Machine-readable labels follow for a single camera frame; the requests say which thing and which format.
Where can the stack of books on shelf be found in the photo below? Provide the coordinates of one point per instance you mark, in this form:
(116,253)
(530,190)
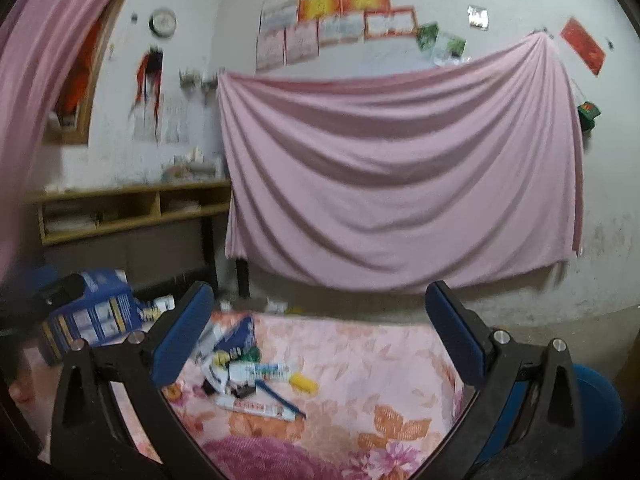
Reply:
(194,167)

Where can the green cap on wall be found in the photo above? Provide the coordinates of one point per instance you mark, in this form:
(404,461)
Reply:
(588,112)

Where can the blue plastic basin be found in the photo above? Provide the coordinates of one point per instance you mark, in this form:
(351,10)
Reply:
(602,414)

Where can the navy yellow snack bag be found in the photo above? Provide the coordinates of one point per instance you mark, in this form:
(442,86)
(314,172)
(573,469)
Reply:
(236,344)

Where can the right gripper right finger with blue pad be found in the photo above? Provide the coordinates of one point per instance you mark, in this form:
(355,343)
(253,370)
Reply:
(523,420)

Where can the pink curtain at left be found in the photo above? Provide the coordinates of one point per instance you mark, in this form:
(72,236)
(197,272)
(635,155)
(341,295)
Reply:
(39,41)

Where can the blue cardboard box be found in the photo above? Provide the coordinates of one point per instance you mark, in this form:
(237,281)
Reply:
(107,311)

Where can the yellow small cylinder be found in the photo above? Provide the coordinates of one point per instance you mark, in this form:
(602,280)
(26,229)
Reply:
(304,384)

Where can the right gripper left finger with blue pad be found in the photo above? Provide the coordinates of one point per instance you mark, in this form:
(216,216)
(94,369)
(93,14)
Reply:
(89,436)

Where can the red black wall tassel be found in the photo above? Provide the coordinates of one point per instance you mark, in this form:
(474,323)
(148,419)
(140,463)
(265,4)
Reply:
(145,110)

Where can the blue toothbrush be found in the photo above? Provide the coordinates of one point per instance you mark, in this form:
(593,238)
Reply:
(260,384)

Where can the white red box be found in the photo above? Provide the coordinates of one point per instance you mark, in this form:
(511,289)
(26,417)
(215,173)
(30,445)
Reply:
(251,407)

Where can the pink sheet hung on wall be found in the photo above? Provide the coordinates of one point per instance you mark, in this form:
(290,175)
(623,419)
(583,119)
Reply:
(468,174)

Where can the round wall clock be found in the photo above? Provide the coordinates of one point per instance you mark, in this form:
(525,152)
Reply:
(163,23)

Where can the red paper wall poster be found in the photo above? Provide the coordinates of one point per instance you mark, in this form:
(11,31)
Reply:
(584,45)

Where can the wooden shelf desk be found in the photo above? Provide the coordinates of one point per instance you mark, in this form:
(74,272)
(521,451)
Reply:
(78,215)

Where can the floral pink quilt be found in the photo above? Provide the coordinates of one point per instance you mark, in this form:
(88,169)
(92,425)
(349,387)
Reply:
(386,396)

